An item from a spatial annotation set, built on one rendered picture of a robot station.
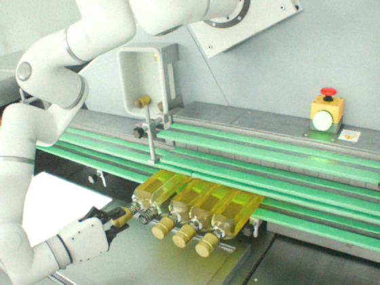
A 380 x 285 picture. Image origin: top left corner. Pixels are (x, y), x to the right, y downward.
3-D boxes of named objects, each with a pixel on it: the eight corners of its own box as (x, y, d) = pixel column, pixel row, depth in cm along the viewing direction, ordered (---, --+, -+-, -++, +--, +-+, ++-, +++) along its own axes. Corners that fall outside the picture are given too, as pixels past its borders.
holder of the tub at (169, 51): (144, 119, 126) (130, 127, 120) (134, 42, 113) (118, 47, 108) (185, 126, 116) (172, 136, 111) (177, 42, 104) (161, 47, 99)
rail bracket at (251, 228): (260, 217, 98) (239, 246, 88) (261, 197, 95) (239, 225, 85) (273, 220, 96) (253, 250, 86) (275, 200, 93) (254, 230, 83)
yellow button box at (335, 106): (316, 119, 90) (309, 129, 84) (318, 91, 86) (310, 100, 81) (343, 123, 86) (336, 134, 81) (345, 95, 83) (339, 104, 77)
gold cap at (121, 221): (123, 216, 89) (111, 225, 86) (120, 205, 88) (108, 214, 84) (134, 220, 87) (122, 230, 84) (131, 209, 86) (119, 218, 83)
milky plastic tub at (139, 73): (142, 105, 123) (125, 114, 117) (133, 41, 113) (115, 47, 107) (183, 111, 114) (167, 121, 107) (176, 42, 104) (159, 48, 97)
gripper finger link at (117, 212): (103, 226, 81) (127, 214, 84) (100, 215, 79) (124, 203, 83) (97, 220, 83) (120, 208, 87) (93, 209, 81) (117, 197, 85)
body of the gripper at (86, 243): (72, 275, 76) (112, 252, 82) (59, 242, 71) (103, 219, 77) (59, 258, 81) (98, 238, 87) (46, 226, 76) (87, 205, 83)
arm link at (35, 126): (34, 153, 64) (86, 165, 77) (48, 51, 68) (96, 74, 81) (-11, 157, 72) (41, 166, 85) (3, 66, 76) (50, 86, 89)
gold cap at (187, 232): (184, 233, 81) (172, 245, 78) (182, 222, 79) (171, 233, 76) (197, 238, 79) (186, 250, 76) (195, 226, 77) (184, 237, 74)
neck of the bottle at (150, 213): (151, 212, 89) (139, 223, 85) (149, 203, 87) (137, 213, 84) (161, 216, 87) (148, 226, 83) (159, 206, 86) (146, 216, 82)
